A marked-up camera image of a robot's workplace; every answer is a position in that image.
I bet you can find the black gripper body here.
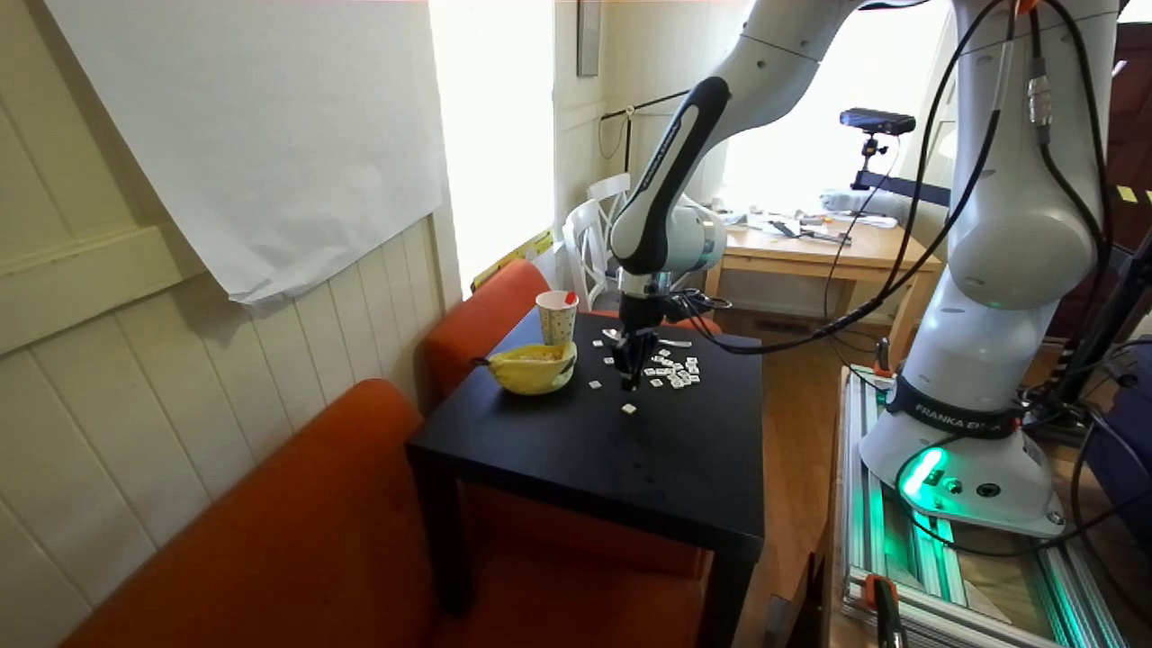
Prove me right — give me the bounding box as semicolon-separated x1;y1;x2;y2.
621;289;716;343

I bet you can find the black square side table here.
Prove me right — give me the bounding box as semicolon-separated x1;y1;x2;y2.
408;316;762;648

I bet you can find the yellow bowl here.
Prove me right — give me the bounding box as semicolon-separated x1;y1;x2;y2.
485;343;575;397

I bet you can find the blue black camera on stand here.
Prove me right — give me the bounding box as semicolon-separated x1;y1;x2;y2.
838;109;950;205

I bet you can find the white chair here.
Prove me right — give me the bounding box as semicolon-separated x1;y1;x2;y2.
556;173;632;306

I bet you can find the pile of white letter tiles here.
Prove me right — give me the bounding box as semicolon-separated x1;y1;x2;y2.
644;352;702;389

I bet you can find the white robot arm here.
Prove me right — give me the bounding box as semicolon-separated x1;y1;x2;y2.
614;0;1128;539

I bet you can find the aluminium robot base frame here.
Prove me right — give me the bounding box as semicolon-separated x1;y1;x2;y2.
832;365;1128;648

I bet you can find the silver metal spoon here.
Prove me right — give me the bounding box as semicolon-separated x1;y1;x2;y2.
600;329;692;350

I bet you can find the orange sofa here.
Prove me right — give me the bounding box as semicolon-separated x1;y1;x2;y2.
60;256;729;648

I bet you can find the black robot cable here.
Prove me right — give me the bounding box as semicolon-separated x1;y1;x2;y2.
687;0;1121;360

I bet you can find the wooden desk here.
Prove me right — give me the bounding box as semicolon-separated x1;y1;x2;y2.
707;222;945;356

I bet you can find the white paper cup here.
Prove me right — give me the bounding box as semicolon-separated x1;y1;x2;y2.
538;289;579;346

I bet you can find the large white paper sheet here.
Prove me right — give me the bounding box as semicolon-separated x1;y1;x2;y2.
46;0;446;306

